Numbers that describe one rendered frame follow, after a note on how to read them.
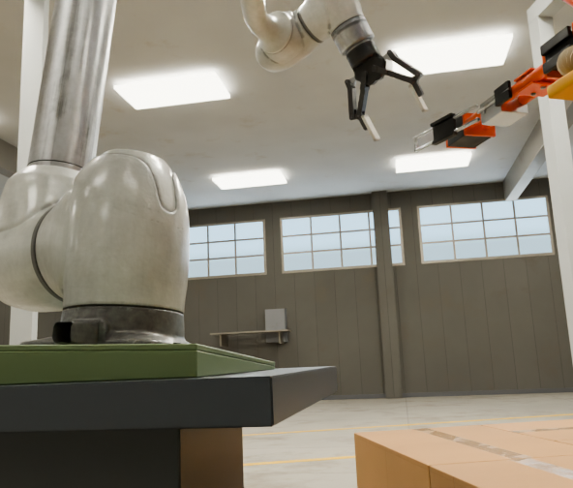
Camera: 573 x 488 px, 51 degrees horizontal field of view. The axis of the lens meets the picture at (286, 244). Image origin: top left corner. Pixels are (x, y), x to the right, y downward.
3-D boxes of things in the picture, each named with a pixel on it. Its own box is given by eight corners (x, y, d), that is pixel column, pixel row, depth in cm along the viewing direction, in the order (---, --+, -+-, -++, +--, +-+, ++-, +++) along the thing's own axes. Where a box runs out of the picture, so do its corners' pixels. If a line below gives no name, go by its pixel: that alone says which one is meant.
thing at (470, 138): (496, 136, 130) (494, 114, 131) (466, 134, 128) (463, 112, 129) (474, 149, 138) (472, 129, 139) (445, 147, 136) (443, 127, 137)
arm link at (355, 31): (341, 39, 151) (351, 60, 151) (324, 37, 143) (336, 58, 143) (370, 16, 146) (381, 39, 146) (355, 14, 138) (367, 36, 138)
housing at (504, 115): (530, 113, 117) (527, 92, 118) (499, 111, 116) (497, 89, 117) (509, 127, 124) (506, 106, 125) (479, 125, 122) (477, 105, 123)
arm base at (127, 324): (-12, 350, 67) (-6, 301, 69) (97, 361, 88) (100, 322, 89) (135, 350, 63) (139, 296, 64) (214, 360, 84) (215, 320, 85)
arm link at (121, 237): (111, 300, 68) (125, 120, 73) (24, 312, 78) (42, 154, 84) (212, 315, 80) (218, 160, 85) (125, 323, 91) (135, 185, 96)
